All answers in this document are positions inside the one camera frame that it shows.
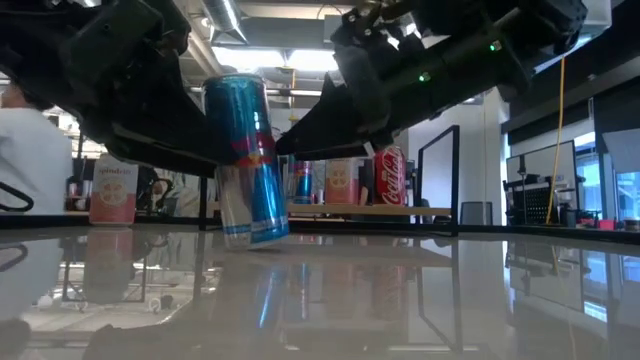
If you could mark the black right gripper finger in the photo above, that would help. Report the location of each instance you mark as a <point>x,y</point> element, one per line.
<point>340,154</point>
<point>325,125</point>

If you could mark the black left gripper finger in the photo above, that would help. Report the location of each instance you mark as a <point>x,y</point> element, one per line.
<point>160,154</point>
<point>170,115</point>

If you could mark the silver red soda can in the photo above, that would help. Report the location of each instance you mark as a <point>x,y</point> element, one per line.
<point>341,182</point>

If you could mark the blue silver Red Bull can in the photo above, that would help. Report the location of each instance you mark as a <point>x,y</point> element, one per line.
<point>303,182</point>
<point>250,200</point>

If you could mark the red Coca-Cola can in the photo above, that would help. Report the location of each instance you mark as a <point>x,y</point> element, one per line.
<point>391,180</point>

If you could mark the pink white Spindrift can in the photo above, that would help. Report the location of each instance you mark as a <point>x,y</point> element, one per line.
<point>112,200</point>

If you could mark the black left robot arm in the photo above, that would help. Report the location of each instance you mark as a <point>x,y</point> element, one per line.
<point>25,40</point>

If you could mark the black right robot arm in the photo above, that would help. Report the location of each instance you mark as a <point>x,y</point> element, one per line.
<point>525,30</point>

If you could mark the ceiling light panel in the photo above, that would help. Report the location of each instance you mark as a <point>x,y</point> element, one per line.
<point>300,59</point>

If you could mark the person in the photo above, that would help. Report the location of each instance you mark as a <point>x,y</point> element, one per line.
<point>30,160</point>

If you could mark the grey waste bin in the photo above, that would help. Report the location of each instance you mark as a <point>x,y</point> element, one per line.
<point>476,214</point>

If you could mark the glass partition panel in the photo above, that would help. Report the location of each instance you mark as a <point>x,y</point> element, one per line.
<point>542,160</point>

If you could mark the black pegboard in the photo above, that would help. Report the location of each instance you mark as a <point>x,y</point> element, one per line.
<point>530,205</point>

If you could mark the white ceiling fixture box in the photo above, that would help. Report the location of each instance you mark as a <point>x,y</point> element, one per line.
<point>600,25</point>

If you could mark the red box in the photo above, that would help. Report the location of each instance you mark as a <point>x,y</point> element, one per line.
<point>606,224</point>

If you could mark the silver air duct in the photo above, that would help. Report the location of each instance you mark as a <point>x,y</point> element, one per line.
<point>225,20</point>

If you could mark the black table frame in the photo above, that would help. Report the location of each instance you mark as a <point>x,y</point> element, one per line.
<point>50,221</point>

